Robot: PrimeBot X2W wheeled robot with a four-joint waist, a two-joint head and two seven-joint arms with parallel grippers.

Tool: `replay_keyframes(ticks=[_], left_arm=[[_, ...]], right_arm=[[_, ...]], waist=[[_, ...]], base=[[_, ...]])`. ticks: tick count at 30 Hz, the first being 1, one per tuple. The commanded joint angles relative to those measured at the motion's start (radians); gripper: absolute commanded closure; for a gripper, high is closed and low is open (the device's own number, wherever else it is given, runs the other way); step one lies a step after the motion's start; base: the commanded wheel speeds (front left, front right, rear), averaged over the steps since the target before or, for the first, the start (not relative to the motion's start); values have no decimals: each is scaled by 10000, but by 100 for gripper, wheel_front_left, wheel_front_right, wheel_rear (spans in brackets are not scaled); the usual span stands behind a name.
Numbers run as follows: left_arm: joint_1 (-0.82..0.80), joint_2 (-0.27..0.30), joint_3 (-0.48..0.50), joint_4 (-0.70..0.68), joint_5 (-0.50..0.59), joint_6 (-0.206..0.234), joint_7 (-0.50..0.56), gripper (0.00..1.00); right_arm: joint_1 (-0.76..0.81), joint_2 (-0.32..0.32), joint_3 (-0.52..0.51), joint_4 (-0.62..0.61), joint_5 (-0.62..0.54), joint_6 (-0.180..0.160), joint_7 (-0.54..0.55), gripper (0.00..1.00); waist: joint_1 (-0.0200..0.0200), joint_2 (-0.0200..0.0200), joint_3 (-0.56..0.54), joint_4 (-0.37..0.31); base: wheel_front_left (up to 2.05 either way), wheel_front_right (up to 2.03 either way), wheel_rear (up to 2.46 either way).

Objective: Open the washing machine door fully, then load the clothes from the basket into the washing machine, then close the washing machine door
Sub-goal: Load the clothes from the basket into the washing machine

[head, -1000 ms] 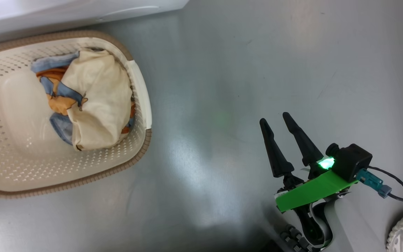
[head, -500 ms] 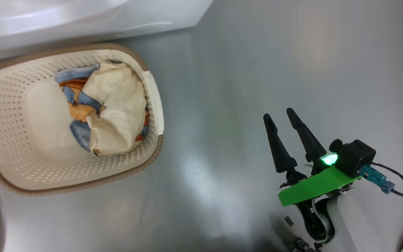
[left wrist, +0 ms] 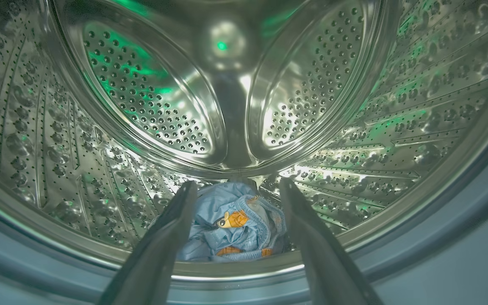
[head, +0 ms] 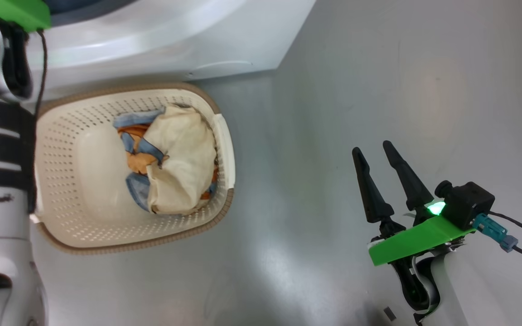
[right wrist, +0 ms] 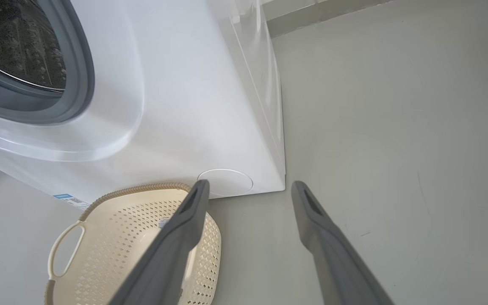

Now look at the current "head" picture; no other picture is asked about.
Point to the white front-load washing machine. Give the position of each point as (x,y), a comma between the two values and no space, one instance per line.
(175,40)

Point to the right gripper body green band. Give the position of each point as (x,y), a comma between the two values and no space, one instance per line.
(419,242)

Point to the cream perforated laundry basket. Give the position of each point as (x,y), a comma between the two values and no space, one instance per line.
(93,181)

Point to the blue garment with orange print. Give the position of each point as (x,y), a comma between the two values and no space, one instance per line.
(136,156)

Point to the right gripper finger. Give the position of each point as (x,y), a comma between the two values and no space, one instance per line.
(408,176)
(372,194)

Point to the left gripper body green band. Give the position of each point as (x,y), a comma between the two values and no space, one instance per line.
(12,11)

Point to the round white filter cover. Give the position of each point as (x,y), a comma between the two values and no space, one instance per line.
(220,69)

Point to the cream white garment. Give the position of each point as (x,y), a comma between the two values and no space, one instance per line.
(184,158)

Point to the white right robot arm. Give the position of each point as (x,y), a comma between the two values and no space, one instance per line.
(447,294)

